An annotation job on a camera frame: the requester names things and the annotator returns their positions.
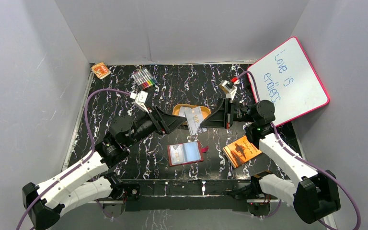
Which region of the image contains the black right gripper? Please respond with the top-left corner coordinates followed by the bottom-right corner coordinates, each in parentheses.
top-left (199, 98), bottom-right (256, 129)

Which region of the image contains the white credit card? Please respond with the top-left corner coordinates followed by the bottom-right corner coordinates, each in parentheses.
top-left (184, 106), bottom-right (207, 136)
top-left (170, 144), bottom-right (185, 165)

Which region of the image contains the red leather card holder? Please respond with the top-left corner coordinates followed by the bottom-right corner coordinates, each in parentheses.
top-left (167, 141), bottom-right (209, 167)

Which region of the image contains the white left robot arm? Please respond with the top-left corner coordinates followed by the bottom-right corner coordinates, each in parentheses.
top-left (22, 106), bottom-right (186, 230)

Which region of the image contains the stack of remaining cards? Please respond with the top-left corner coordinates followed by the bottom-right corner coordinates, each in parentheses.
top-left (178, 106), bottom-right (192, 117)

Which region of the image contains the small orange card box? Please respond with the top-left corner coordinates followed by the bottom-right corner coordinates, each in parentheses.
top-left (91, 62), bottom-right (111, 79)

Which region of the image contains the orange oval tray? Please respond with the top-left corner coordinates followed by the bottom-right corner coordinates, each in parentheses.
top-left (172, 104), bottom-right (211, 126)

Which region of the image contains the orange book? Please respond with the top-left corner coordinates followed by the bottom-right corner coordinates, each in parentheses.
top-left (223, 136), bottom-right (262, 168)

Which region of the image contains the pack of coloured markers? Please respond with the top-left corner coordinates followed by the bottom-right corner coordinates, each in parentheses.
top-left (132, 68), bottom-right (157, 90)

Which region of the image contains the pink framed whiteboard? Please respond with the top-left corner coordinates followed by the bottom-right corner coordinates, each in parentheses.
top-left (247, 36), bottom-right (330, 126)

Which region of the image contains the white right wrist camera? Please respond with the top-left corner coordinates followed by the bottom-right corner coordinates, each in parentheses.
top-left (218, 77), bottom-right (240, 102)

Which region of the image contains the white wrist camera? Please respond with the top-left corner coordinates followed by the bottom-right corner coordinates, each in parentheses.
top-left (129, 91), bottom-right (149, 113)
top-left (218, 77), bottom-right (240, 102)

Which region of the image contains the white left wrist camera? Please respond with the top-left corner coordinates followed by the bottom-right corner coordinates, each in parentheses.
top-left (129, 91), bottom-right (149, 113)

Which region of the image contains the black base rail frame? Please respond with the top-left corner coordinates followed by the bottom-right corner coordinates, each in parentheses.
top-left (46, 179), bottom-right (299, 219)

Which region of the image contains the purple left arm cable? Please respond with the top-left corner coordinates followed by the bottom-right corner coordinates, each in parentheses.
top-left (15, 88), bottom-right (137, 230)

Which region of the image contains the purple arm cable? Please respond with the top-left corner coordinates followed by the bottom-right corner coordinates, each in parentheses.
top-left (231, 70), bottom-right (362, 230)
top-left (15, 88), bottom-right (137, 230)

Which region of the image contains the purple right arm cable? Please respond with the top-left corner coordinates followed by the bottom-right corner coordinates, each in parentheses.
top-left (231, 70), bottom-right (362, 230)

